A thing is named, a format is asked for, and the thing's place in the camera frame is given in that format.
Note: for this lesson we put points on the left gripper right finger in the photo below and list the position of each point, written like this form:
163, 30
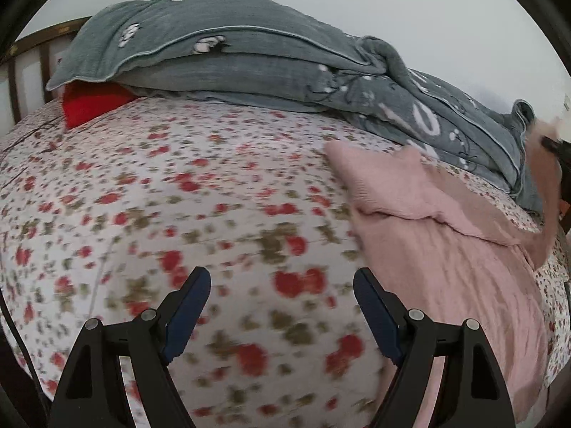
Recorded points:
472, 391

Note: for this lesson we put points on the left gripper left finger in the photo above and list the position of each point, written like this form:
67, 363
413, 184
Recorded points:
91, 391

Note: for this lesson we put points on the pink knit sweater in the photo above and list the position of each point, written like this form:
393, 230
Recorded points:
448, 251

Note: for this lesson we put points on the floral bed sheet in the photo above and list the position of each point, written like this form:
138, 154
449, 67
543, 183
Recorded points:
105, 219

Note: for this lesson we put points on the red pillow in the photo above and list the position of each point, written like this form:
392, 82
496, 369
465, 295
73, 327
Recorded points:
84, 101

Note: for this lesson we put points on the wooden headboard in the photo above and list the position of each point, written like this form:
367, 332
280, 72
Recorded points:
30, 63

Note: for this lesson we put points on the grey floral quilt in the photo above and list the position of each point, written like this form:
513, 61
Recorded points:
261, 53

